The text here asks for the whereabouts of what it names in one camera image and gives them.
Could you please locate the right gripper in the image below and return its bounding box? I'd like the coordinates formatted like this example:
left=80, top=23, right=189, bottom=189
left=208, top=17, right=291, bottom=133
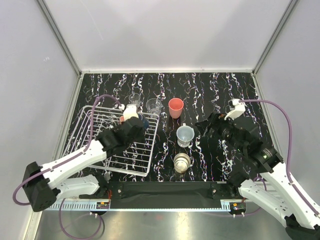
left=194, top=111, right=246, bottom=153

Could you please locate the dark blue glass mug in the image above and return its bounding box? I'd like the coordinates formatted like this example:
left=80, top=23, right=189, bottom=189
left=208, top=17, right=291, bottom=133
left=138, top=113, right=149, bottom=130

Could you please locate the salmon ceramic mug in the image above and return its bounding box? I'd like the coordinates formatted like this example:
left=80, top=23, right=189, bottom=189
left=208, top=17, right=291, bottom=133
left=119, top=115, right=125, bottom=124

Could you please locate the small clear faceted glass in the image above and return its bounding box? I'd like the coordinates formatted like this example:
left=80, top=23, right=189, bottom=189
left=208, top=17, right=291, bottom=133
left=128, top=93, right=141, bottom=106

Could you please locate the clear glass tumbler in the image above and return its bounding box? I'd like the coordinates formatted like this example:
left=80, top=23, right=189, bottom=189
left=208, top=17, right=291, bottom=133
left=146, top=98, right=162, bottom=116

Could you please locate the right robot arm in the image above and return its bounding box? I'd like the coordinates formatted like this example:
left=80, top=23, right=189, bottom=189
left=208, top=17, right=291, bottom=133
left=195, top=112, right=320, bottom=240

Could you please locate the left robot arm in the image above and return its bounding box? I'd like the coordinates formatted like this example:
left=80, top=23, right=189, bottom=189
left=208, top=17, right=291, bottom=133
left=22, top=117, right=145, bottom=212

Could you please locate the light blue plastic cup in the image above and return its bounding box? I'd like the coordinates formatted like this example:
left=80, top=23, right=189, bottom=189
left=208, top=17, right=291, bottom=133
left=176, top=123, right=195, bottom=148

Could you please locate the pink plastic cup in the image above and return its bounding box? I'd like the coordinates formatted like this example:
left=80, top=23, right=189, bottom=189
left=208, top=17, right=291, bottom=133
left=168, top=98, right=184, bottom=119

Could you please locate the steel metal cup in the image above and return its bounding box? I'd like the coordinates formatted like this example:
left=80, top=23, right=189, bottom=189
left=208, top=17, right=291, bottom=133
left=173, top=153, right=191, bottom=174

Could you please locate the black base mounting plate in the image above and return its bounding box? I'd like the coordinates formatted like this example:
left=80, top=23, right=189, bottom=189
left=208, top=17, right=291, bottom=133
left=79, top=181, right=242, bottom=209

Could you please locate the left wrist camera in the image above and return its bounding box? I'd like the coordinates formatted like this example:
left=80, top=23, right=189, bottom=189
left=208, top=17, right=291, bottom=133
left=123, top=104, right=138, bottom=121

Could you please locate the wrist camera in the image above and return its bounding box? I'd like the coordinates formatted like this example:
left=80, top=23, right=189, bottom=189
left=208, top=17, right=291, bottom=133
left=224, top=98, right=246, bottom=121
left=123, top=104, right=138, bottom=121

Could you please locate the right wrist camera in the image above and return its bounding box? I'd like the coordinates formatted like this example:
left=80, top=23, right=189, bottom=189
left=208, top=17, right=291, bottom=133
left=224, top=98, right=246, bottom=121

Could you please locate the white wire dish rack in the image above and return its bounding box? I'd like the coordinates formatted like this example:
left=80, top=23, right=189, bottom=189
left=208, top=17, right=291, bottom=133
left=62, top=105, right=159, bottom=177

